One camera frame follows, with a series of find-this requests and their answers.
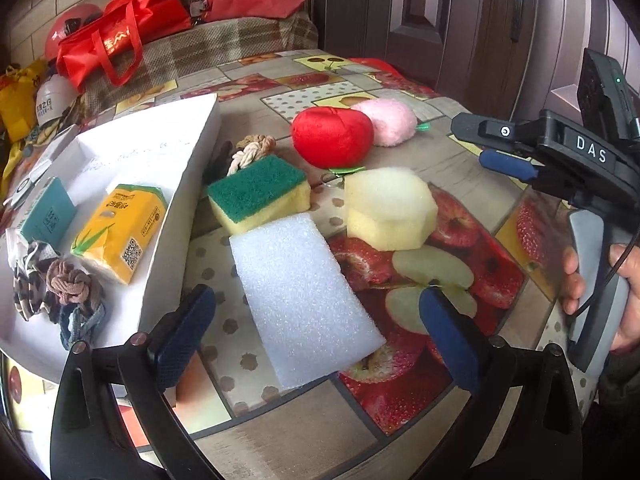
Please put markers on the white plastic device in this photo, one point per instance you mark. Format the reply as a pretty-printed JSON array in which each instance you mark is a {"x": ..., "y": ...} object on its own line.
[{"x": 25, "y": 187}]

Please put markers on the brown knotted scrunchie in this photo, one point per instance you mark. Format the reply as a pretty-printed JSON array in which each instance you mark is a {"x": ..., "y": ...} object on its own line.
[{"x": 67, "y": 280}]

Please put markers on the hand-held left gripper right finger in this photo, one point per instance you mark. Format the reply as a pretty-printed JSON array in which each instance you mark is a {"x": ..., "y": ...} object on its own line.
[{"x": 450, "y": 340}]

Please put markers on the black white patterned scrunchie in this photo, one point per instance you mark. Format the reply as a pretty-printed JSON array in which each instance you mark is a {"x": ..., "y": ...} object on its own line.
[{"x": 25, "y": 290}]

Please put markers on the red helmet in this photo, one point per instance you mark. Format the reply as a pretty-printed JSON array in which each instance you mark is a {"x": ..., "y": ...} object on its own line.
[{"x": 70, "y": 17}]

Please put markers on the plaid sofa cover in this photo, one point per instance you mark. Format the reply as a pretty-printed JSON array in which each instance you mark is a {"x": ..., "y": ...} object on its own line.
[{"x": 225, "y": 45}]

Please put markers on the teal tissue pack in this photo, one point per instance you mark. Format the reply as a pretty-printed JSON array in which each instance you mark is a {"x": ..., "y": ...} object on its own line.
[{"x": 47, "y": 215}]

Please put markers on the red plush apple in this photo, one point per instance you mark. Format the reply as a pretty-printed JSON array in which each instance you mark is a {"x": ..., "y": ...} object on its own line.
[{"x": 330, "y": 135}]

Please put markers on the person's dark jacket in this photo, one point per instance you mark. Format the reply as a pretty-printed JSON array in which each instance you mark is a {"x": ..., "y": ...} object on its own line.
[{"x": 615, "y": 410}]

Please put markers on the person's right hand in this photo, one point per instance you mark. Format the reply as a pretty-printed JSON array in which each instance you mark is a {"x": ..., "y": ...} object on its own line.
[{"x": 627, "y": 305}]

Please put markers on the green yellow scouring sponge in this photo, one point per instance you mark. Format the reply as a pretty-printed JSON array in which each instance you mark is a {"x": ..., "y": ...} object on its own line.
[{"x": 255, "y": 180}]

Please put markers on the yellow hexagonal sponge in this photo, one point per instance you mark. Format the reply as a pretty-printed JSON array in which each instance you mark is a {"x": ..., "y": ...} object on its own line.
[{"x": 390, "y": 200}]

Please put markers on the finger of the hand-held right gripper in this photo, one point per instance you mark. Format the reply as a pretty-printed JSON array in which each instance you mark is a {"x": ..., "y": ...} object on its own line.
[
  {"x": 505, "y": 162},
  {"x": 500, "y": 131}
]

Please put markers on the yellow bag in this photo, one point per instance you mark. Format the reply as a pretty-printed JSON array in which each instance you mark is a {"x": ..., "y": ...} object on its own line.
[{"x": 20, "y": 100}]

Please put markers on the yellow tissue pack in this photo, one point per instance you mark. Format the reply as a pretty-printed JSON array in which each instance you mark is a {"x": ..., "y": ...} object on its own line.
[{"x": 120, "y": 225}]

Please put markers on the white jar with label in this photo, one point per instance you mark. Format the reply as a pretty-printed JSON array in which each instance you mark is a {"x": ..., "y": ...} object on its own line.
[{"x": 52, "y": 97}]

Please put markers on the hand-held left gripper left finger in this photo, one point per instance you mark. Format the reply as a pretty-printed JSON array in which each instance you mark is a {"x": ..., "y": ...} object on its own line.
[{"x": 185, "y": 335}]

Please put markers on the white flat box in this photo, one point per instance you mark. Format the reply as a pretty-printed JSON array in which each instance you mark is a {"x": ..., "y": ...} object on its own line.
[{"x": 60, "y": 142}]

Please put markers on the grey panelled door leaf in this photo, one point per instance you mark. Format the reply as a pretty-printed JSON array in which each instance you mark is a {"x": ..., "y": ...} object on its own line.
[
  {"x": 560, "y": 35},
  {"x": 425, "y": 5}
]

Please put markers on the fruit print tablecloth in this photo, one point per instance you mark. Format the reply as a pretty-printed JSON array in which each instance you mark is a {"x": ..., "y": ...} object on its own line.
[{"x": 300, "y": 420}]

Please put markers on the blue denim scrunchie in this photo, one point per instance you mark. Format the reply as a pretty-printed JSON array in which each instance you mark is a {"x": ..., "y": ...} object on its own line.
[{"x": 85, "y": 320}]

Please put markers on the white foam block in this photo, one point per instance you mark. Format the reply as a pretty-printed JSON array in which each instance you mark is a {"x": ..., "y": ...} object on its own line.
[{"x": 295, "y": 285}]

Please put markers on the brown wooden door frame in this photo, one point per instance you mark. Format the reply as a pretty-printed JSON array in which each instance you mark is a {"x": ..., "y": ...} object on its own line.
[{"x": 500, "y": 60}]

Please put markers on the white cardboard box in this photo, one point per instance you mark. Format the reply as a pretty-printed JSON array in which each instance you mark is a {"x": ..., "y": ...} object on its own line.
[{"x": 150, "y": 150}]

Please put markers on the pink plush peach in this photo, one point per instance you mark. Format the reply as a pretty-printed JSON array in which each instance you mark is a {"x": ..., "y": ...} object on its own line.
[{"x": 390, "y": 120}]

